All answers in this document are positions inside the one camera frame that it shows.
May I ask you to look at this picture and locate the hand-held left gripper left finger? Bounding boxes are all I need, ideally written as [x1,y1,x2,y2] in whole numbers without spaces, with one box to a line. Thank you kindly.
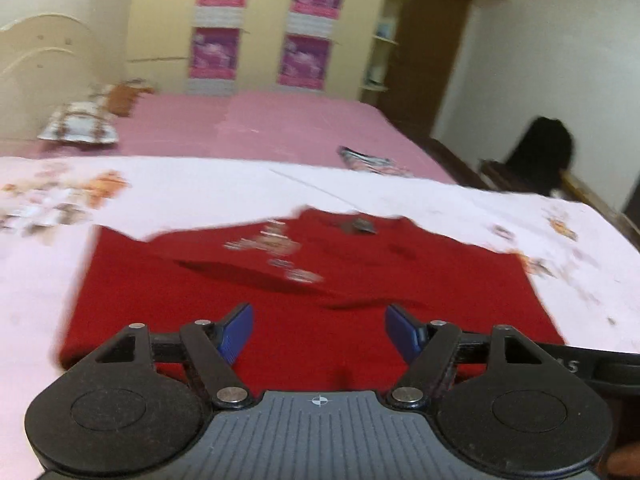
[82,303,254,409]

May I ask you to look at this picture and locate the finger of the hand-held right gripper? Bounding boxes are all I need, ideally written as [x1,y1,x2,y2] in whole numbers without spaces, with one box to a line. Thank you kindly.
[542,341,640,401]

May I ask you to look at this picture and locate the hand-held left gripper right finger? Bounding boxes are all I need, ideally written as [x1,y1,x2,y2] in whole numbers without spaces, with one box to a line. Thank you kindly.
[384,304,556,410]

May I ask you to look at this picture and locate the red knit top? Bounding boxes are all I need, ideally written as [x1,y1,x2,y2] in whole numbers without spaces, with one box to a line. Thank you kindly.
[59,209,566,396]

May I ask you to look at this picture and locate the white floral bed sheet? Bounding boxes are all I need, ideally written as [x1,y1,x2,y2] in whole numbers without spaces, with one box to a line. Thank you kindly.
[0,156,640,480]

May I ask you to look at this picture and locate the wooden furniture edge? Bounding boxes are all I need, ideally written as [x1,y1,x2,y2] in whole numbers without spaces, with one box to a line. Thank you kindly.
[560,170,640,251]

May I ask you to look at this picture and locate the folded printed cloth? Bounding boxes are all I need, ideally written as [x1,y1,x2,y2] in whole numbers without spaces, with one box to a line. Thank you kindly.
[339,146,414,177]

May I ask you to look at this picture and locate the pink bed sheet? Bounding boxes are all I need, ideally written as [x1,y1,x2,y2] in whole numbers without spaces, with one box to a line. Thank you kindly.
[0,91,458,184]

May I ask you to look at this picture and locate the black cloth on chair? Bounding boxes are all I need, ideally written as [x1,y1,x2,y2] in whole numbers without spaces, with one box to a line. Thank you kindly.
[502,116,575,196]

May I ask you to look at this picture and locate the brown pillow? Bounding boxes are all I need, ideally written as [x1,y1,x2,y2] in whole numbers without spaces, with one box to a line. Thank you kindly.
[107,80,157,118]

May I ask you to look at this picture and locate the floral pillow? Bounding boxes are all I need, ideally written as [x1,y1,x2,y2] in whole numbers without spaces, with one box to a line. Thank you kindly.
[37,85,121,145]

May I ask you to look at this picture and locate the brown wooden door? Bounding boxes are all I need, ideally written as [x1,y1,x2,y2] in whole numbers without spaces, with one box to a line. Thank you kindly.
[382,0,474,139]

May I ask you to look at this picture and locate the cream wardrobe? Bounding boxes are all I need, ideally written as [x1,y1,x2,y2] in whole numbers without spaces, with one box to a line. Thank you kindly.
[127,0,401,106]

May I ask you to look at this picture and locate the cream corner shelf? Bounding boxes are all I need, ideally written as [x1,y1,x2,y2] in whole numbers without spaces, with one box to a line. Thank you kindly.
[360,0,411,106]

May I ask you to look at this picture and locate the cream headboard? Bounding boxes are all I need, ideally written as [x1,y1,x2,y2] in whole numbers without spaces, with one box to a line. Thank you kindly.
[0,14,103,143]

